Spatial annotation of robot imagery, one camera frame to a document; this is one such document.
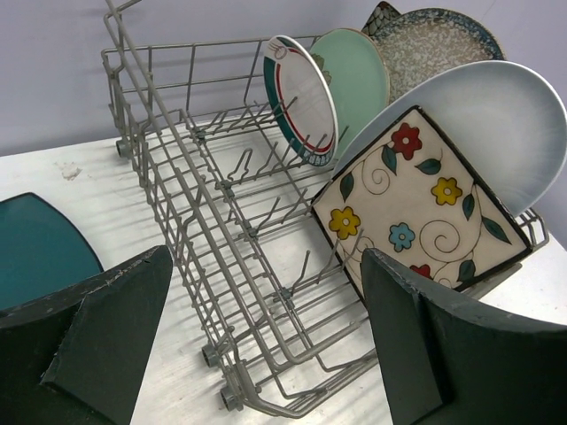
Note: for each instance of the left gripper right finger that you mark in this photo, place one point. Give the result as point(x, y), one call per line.
point(446, 358)

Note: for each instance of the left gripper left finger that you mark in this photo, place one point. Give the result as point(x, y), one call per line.
point(78, 355)

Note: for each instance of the teal square plate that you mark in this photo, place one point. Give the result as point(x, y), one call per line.
point(42, 251)

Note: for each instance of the cream square flower plate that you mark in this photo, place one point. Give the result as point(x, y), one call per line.
point(411, 194)

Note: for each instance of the white oval platter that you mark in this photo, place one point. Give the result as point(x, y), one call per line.
point(506, 120)

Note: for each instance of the round plate teal rim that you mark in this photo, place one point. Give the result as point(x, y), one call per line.
point(300, 99)

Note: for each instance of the mint green flower plate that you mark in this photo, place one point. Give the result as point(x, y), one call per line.
point(357, 77)

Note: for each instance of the speckled beige round plate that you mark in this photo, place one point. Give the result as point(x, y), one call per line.
point(423, 43)

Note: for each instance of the black square floral plate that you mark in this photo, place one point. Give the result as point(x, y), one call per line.
point(382, 14)

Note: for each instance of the grey wire dish rack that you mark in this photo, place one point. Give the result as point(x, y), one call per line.
point(282, 322)

